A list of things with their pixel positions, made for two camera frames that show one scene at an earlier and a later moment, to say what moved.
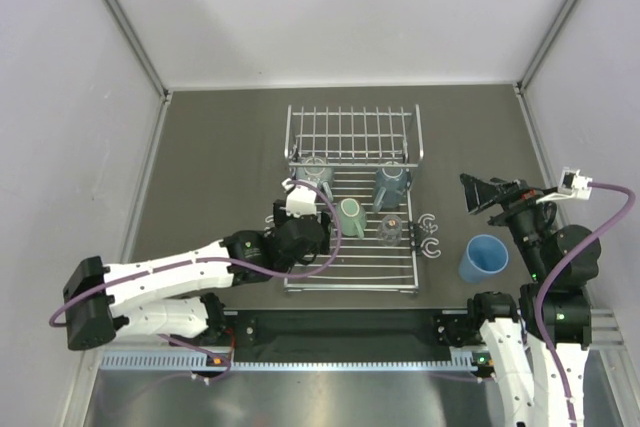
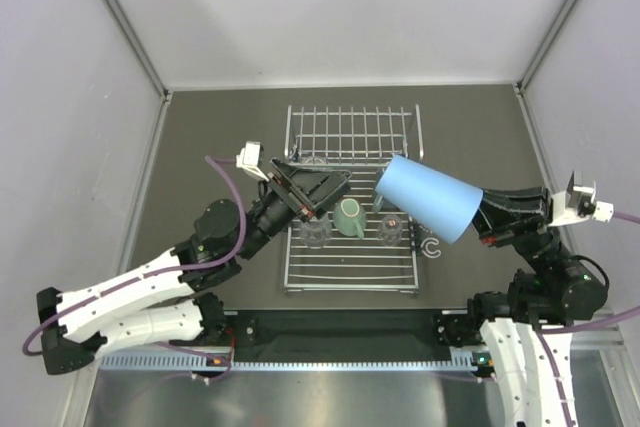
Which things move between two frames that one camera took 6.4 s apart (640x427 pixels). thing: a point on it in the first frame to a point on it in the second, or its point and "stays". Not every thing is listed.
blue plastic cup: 483,254 to 439,204
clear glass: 390,230 stays
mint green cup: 352,217 stays
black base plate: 347,335 stays
